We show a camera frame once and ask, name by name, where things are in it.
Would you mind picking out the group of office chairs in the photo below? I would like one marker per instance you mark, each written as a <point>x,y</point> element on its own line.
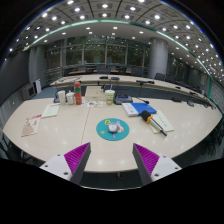
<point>160,76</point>

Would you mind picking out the group of ceiling lights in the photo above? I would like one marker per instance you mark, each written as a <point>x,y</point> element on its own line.
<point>114,27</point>

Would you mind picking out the red drink bottle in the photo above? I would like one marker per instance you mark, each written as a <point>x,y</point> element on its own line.
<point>78,95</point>

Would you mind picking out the black conference microphone console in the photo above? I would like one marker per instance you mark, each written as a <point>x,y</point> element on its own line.
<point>122,100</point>

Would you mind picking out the silver computer mouse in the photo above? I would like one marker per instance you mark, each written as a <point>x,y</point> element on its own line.
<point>113,127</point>

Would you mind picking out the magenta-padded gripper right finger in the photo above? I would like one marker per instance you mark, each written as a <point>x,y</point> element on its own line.
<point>148,161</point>

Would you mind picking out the green-printed paper cup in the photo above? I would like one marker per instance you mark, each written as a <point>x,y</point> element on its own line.
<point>109,97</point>

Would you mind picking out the black foam-tipped microphone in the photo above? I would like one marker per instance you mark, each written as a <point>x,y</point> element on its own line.
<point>145,116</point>

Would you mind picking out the pale green booklet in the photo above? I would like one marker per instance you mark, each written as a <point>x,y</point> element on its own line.
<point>165,123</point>

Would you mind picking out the short white cup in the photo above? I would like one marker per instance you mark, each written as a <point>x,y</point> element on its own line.
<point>70,98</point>

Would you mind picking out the blue and white book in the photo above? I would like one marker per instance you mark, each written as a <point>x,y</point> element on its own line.
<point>143,107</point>

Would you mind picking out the tall white cup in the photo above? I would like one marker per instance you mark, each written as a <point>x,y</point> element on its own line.
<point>61,97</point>

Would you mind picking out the round teal printed mouse pad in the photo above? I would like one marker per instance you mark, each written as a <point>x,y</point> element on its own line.
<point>124,131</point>

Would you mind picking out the white paper leaflet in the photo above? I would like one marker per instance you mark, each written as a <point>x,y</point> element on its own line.
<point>50,110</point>

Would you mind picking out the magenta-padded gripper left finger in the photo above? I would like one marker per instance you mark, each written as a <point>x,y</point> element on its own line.
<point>75,161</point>

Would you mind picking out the white cardboard box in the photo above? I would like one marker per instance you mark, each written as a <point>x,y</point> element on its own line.
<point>95,93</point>

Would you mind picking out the red-printed paper leaflet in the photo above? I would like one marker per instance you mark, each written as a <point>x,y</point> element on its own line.
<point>31,125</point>

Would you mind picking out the colourful sticker sheet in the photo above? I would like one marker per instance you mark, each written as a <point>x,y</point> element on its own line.
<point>91,104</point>

